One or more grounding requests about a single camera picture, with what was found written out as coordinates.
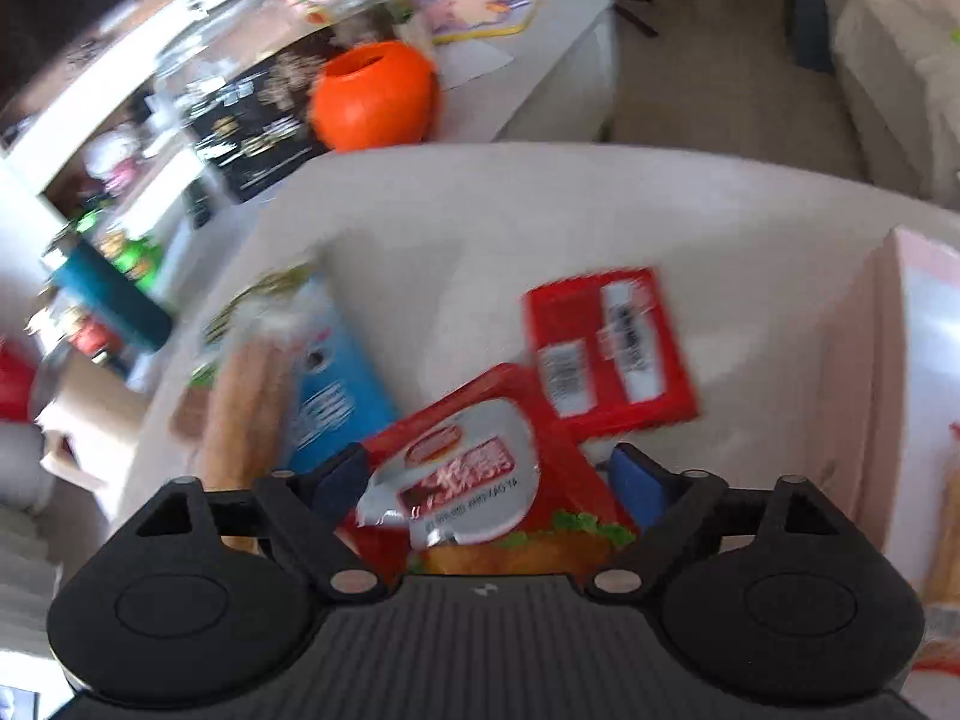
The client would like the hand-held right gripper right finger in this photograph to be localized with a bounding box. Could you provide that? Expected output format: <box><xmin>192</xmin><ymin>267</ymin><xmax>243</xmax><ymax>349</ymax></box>
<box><xmin>585</xmin><ymin>442</ymin><xmax>841</xmax><ymax>605</ymax></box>

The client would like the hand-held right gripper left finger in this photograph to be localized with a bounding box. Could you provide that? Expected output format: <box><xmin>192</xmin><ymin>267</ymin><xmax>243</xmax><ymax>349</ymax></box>
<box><xmin>131</xmin><ymin>442</ymin><xmax>387</xmax><ymax>605</ymax></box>

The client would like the blue snack packet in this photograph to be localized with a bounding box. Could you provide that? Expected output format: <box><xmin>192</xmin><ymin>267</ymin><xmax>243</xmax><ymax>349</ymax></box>
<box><xmin>199</xmin><ymin>262</ymin><xmax>398</xmax><ymax>477</ymax></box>

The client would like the clear-wrapped wafer biscuit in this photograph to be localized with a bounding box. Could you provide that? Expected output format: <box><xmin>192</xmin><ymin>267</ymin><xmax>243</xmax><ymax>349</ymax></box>
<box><xmin>202</xmin><ymin>337</ymin><xmax>301</xmax><ymax>556</ymax></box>

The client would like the red snack packet silver label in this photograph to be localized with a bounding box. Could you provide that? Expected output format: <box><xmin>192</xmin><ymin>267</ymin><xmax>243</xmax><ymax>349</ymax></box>
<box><xmin>341</xmin><ymin>364</ymin><xmax>638</xmax><ymax>582</ymax></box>

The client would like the pink gift box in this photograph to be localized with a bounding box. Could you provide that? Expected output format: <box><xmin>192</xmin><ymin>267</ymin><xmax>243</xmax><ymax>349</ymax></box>
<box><xmin>821</xmin><ymin>227</ymin><xmax>960</xmax><ymax>720</ymax></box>

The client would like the small flat red packet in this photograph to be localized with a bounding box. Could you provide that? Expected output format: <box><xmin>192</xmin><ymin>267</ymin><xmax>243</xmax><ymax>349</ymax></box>
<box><xmin>523</xmin><ymin>268</ymin><xmax>701</xmax><ymax>437</ymax></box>

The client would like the teal container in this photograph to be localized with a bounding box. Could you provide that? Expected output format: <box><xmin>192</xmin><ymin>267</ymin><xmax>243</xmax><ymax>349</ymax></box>
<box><xmin>56</xmin><ymin>247</ymin><xmax>177</xmax><ymax>353</ymax></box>

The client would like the white tablecloth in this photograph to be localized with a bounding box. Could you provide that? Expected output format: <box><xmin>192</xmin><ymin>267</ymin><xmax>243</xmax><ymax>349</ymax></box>
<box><xmin>124</xmin><ymin>141</ymin><xmax>960</xmax><ymax>586</ymax></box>

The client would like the black printed box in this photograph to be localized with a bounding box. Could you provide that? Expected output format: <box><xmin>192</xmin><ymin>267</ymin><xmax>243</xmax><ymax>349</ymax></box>
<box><xmin>146</xmin><ymin>37</ymin><xmax>338</xmax><ymax>203</ymax></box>

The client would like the orange pumpkin bucket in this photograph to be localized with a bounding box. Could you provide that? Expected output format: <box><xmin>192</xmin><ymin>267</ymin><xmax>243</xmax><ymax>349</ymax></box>
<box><xmin>310</xmin><ymin>41</ymin><xmax>442</xmax><ymax>151</ymax></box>

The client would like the white low table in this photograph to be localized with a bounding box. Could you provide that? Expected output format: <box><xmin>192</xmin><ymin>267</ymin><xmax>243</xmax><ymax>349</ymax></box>
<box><xmin>427</xmin><ymin>0</ymin><xmax>620</xmax><ymax>143</ymax></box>

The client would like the white paper sheet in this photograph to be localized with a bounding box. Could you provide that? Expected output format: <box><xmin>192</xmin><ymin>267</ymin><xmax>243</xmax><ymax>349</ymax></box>
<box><xmin>442</xmin><ymin>41</ymin><xmax>515</xmax><ymax>87</ymax></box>

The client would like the yellow-edged mat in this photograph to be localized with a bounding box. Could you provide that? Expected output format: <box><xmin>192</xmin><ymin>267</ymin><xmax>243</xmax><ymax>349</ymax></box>
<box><xmin>435</xmin><ymin>0</ymin><xmax>541</xmax><ymax>42</ymax></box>

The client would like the pink plush toy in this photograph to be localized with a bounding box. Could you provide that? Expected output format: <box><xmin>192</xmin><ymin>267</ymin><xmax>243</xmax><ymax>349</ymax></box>
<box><xmin>424</xmin><ymin>0</ymin><xmax>511</xmax><ymax>27</ymax></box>

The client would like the beige covered sofa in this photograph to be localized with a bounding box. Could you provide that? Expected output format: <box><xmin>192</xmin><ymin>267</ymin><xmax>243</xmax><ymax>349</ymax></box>
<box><xmin>817</xmin><ymin>0</ymin><xmax>960</xmax><ymax>203</ymax></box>

